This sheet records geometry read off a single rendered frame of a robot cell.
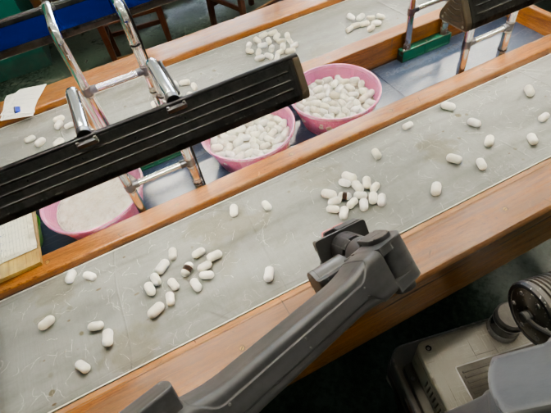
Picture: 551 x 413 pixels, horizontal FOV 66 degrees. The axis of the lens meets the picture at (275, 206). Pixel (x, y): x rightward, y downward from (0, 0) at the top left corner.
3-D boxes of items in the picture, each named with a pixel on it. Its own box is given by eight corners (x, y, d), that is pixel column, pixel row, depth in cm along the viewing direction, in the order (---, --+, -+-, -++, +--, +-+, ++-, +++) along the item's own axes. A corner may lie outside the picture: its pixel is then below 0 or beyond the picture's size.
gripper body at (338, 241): (310, 241, 74) (327, 248, 67) (359, 217, 76) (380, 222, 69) (323, 273, 75) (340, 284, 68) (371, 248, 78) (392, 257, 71)
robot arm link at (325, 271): (422, 283, 58) (393, 229, 58) (354, 329, 56) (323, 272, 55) (383, 274, 70) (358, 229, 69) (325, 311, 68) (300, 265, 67)
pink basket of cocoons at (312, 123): (398, 122, 123) (401, 96, 116) (319, 158, 118) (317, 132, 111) (348, 79, 139) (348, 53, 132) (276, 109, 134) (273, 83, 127)
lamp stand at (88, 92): (188, 152, 126) (131, 4, 92) (125, 179, 123) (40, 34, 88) (170, 118, 138) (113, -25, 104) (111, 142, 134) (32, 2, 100)
